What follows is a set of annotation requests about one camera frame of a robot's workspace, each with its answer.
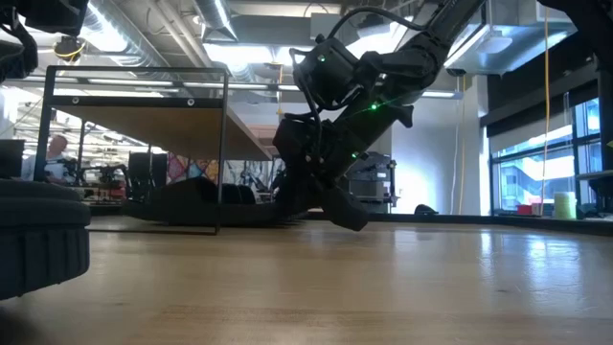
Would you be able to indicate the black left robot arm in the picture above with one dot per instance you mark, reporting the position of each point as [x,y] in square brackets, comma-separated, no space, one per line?
[14,57]

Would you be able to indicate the black monitor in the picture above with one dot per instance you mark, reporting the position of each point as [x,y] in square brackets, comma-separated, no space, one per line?
[10,158]

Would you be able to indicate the black equipment cart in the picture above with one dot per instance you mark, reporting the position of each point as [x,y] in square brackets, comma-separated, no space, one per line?
[378,177]

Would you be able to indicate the round black ceiling fixture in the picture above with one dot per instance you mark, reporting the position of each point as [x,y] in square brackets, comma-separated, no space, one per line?
[69,48]

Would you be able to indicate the black foam slide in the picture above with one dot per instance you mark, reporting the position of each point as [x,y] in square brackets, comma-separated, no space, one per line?
[191,206]
[239,194]
[43,249]

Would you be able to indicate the long ceiling light strip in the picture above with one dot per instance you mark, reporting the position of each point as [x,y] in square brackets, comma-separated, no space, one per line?
[143,82]

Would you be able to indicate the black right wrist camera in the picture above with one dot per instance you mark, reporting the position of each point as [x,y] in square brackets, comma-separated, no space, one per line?
[294,141]

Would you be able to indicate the silver spiral ceiling duct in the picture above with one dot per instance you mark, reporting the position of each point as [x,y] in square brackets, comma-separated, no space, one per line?
[218,19]
[124,33]

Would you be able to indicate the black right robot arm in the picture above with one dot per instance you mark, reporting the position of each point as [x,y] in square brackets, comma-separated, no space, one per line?
[421,52]

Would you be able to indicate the black aluminium table frame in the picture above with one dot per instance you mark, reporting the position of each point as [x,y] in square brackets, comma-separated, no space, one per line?
[527,224]

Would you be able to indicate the person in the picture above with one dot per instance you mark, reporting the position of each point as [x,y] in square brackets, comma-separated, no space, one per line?
[57,163]

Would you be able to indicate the small black mound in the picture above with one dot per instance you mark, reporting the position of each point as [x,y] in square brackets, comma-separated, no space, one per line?
[426,210]

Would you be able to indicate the colourful patchwork hanging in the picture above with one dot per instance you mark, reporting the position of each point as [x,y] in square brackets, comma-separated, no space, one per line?
[191,167]

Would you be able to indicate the wooden shelf with black frame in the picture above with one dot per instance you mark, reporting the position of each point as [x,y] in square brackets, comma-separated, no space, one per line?
[143,124]

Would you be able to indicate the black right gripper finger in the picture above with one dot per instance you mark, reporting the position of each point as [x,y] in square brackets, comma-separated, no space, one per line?
[294,201]
[347,211]

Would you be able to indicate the red box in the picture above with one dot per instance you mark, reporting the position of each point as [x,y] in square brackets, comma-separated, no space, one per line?
[524,210]

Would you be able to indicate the silver rectangular ceiling duct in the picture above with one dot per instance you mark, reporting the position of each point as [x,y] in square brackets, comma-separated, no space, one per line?
[527,48]

